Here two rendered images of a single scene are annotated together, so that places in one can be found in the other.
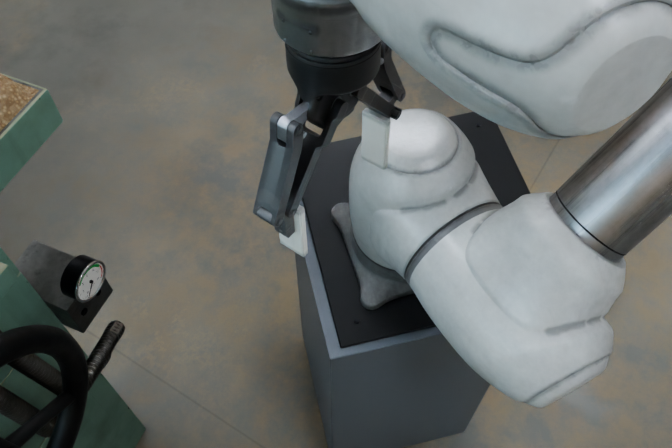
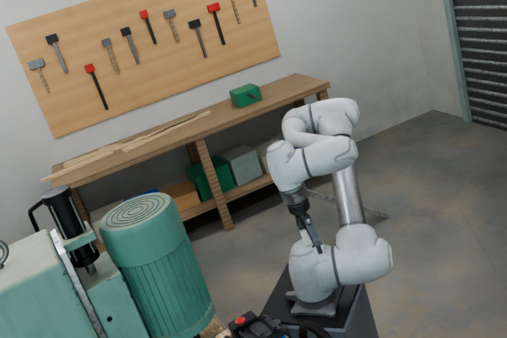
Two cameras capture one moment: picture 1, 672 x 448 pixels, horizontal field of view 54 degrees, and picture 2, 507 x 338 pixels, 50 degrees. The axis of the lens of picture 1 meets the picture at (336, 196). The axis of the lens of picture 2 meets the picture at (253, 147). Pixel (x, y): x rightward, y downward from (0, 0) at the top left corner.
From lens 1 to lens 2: 152 cm
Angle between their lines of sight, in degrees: 49
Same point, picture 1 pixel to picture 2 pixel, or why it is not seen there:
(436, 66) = (338, 162)
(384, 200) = (314, 262)
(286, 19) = (296, 197)
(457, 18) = (337, 154)
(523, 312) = (367, 246)
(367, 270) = (322, 308)
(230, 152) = not seen: outside the picture
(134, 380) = not seen: outside the picture
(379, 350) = (350, 321)
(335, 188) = (283, 311)
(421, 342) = (354, 311)
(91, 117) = not seen: outside the picture
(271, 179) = (313, 234)
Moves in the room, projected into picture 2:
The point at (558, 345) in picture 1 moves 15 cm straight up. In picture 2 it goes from (379, 244) to (370, 209)
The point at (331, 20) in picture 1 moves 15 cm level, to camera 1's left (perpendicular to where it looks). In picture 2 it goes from (303, 190) to (278, 213)
